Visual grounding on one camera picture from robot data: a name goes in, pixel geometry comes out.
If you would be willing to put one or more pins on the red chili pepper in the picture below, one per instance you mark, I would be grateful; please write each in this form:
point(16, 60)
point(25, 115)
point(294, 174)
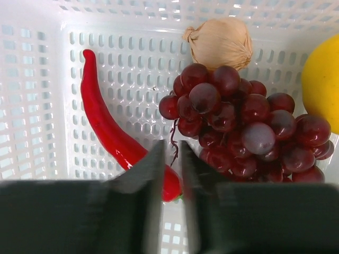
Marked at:
point(106, 124)

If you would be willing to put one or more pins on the red grapes bunch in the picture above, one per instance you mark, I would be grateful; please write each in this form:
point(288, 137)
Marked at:
point(244, 133)

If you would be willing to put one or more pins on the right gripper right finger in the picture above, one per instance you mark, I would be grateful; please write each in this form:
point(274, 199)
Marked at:
point(228, 217)

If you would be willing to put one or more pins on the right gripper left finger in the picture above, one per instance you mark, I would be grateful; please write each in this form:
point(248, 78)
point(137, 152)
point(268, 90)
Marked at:
point(120, 215)

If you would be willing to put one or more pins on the yellow pear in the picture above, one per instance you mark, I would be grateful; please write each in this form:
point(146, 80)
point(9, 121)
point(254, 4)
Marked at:
point(319, 81)

